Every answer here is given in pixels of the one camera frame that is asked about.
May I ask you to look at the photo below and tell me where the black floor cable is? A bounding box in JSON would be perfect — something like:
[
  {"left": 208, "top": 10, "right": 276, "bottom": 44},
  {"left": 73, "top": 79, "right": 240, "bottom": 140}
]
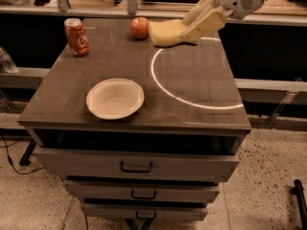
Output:
[{"left": 0, "top": 134, "right": 46, "bottom": 176}]

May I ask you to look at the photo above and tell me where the bottom grey drawer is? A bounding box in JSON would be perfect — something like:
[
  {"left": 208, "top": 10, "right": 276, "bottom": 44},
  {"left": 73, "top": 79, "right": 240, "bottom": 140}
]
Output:
[{"left": 81, "top": 203, "right": 208, "bottom": 221}]

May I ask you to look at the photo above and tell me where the black stand leg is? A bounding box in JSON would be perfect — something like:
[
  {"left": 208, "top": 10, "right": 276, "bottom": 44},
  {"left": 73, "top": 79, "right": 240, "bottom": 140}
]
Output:
[
  {"left": 292, "top": 179, "right": 307, "bottom": 230},
  {"left": 19, "top": 139, "right": 36, "bottom": 166}
]

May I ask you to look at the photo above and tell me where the black stand leg left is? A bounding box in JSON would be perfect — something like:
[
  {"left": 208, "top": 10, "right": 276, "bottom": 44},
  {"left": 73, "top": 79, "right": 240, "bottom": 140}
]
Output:
[{"left": 19, "top": 139, "right": 36, "bottom": 166}]

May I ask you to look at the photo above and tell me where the red apple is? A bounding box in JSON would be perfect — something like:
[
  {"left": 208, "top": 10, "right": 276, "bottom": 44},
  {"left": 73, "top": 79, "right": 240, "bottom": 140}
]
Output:
[{"left": 130, "top": 17, "right": 149, "bottom": 39}]

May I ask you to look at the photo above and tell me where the grey drawer cabinet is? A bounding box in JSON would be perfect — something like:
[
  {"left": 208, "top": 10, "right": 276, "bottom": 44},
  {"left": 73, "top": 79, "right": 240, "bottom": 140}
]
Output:
[{"left": 19, "top": 19, "right": 250, "bottom": 209}]

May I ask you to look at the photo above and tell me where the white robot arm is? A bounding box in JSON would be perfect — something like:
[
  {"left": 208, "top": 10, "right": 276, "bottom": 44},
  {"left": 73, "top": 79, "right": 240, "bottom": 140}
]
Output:
[{"left": 180, "top": 0, "right": 268, "bottom": 44}]

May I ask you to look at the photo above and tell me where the grey drawer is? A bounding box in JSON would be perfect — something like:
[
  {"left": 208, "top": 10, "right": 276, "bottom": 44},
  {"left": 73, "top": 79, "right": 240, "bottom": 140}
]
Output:
[
  {"left": 81, "top": 203, "right": 208, "bottom": 221},
  {"left": 35, "top": 148, "right": 239, "bottom": 182},
  {"left": 63, "top": 180, "right": 220, "bottom": 203}
]

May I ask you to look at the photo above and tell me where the top grey drawer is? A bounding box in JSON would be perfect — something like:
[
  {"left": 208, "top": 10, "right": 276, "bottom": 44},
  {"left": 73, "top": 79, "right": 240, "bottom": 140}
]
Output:
[{"left": 35, "top": 148, "right": 239, "bottom": 182}]

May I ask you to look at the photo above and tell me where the orange soda can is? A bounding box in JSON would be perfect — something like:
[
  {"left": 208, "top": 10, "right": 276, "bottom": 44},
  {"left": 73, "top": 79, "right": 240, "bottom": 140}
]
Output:
[{"left": 64, "top": 18, "right": 89, "bottom": 57}]

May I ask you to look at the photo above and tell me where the yellow sponge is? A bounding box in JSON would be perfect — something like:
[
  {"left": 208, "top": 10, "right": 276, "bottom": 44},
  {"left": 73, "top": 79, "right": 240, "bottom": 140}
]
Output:
[{"left": 147, "top": 18, "right": 201, "bottom": 48}]

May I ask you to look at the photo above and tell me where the black drawer handle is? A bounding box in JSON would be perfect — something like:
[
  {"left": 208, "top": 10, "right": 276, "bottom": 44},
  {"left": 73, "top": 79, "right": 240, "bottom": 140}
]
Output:
[
  {"left": 120, "top": 161, "right": 154, "bottom": 173},
  {"left": 135, "top": 211, "right": 156, "bottom": 220},
  {"left": 130, "top": 190, "right": 156, "bottom": 200}
]

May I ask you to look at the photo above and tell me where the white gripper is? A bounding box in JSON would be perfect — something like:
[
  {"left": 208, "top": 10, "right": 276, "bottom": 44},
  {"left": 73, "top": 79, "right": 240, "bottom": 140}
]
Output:
[{"left": 181, "top": 0, "right": 264, "bottom": 44}]

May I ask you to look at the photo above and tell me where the clear plastic object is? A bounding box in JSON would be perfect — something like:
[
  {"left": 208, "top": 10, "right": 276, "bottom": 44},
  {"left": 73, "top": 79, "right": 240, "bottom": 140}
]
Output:
[{"left": 0, "top": 47, "right": 18, "bottom": 73}]

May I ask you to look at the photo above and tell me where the white paper bowl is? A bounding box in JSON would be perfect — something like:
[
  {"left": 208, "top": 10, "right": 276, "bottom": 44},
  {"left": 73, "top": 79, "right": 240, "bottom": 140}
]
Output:
[{"left": 85, "top": 79, "right": 145, "bottom": 120}]

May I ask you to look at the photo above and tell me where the black stand leg right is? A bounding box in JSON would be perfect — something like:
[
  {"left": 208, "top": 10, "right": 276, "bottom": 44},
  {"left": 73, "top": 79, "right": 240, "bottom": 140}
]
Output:
[{"left": 292, "top": 179, "right": 307, "bottom": 230}]

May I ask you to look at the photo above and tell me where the black bottom drawer handle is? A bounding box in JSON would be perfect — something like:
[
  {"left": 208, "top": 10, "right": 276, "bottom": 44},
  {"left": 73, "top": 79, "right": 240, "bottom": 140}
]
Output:
[{"left": 135, "top": 211, "right": 156, "bottom": 220}]

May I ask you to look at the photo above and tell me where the middle grey drawer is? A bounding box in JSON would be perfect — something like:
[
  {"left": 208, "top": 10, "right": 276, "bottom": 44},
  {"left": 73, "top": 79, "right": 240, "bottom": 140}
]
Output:
[{"left": 63, "top": 180, "right": 220, "bottom": 203}]

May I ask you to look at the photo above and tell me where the black top drawer handle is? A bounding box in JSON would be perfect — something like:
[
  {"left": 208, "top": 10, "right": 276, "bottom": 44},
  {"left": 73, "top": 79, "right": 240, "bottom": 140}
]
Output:
[{"left": 120, "top": 161, "right": 154, "bottom": 173}]

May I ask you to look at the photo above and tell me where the black middle drawer handle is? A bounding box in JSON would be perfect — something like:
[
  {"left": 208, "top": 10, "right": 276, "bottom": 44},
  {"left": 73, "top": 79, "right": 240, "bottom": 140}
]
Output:
[{"left": 130, "top": 190, "right": 156, "bottom": 200}]

